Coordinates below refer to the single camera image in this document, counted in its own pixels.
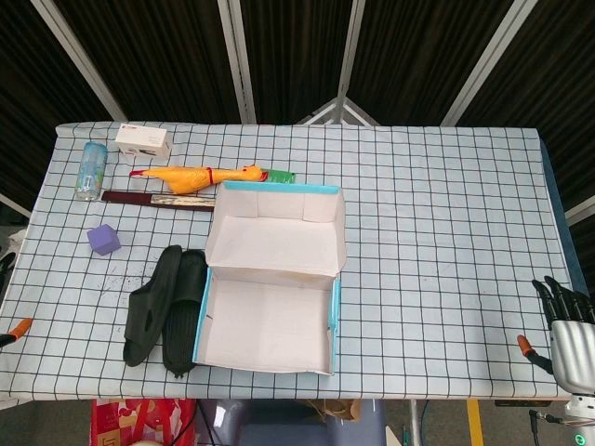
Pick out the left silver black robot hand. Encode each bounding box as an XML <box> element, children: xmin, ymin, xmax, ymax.
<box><xmin>0</xmin><ymin>318</ymin><xmax>34</xmax><ymax>348</ymax></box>

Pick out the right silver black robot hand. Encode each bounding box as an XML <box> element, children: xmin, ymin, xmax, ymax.
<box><xmin>517</xmin><ymin>275</ymin><xmax>595</xmax><ymax>399</ymax></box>

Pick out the black rubber slipper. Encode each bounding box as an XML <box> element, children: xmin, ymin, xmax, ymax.
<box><xmin>122</xmin><ymin>244</ymin><xmax>183</xmax><ymax>368</ymax></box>
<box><xmin>162</xmin><ymin>249</ymin><xmax>208</xmax><ymax>378</ymax></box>

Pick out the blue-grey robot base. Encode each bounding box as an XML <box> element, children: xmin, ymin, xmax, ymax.
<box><xmin>197</xmin><ymin>398</ymin><xmax>387</xmax><ymax>446</ymax></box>

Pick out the red patterned bag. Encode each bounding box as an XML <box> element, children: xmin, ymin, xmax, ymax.
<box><xmin>90</xmin><ymin>398</ymin><xmax>199</xmax><ymax>446</ymax></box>

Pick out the white small carton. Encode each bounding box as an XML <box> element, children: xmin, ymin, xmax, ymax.
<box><xmin>114</xmin><ymin>124</ymin><xmax>171</xmax><ymax>162</ymax></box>

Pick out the light blue shoe box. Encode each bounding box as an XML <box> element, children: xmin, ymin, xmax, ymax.
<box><xmin>192</xmin><ymin>180</ymin><xmax>349</xmax><ymax>376</ymax></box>

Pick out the purple foam cube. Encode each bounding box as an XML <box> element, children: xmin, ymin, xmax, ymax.
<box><xmin>86</xmin><ymin>223</ymin><xmax>123</xmax><ymax>258</ymax></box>

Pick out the dark red folded fan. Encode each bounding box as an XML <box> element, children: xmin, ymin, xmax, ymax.
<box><xmin>100</xmin><ymin>190</ymin><xmax>218</xmax><ymax>211</ymax></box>

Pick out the clear bottle blue label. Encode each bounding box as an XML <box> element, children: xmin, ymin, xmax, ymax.
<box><xmin>74</xmin><ymin>140</ymin><xmax>109</xmax><ymax>202</ymax></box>

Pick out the grey metal pole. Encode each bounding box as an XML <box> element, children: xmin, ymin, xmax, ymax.
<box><xmin>407</xmin><ymin>400</ymin><xmax>422</xmax><ymax>446</ymax></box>

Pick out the light blue checkered tablecloth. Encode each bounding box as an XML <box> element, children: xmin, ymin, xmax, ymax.
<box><xmin>0</xmin><ymin>121</ymin><xmax>587</xmax><ymax>401</ymax></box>

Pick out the yellow rubber chicken toy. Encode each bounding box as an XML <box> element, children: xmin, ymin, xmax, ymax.
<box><xmin>128</xmin><ymin>164</ymin><xmax>270</xmax><ymax>195</ymax></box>

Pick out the brown paper bag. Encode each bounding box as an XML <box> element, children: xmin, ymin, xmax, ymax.
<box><xmin>304</xmin><ymin>398</ymin><xmax>363</xmax><ymax>423</ymax></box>

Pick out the green flat packet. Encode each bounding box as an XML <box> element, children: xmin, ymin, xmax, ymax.
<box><xmin>259</xmin><ymin>167</ymin><xmax>298</xmax><ymax>184</ymax></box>

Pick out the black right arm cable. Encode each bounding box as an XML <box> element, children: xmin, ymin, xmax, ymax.
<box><xmin>528</xmin><ymin>408</ymin><xmax>566</xmax><ymax>426</ymax></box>

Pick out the white partition frame post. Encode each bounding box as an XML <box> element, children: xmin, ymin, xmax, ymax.
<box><xmin>441</xmin><ymin>0</ymin><xmax>540</xmax><ymax>126</ymax></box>
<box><xmin>217</xmin><ymin>0</ymin><xmax>258</xmax><ymax>125</ymax></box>
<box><xmin>335</xmin><ymin>0</ymin><xmax>367</xmax><ymax>125</ymax></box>
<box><xmin>30</xmin><ymin>0</ymin><xmax>127</xmax><ymax>123</ymax></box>

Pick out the white triangular frame foot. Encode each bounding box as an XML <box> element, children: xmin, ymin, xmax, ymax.
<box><xmin>297</xmin><ymin>96</ymin><xmax>381</xmax><ymax>126</ymax></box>

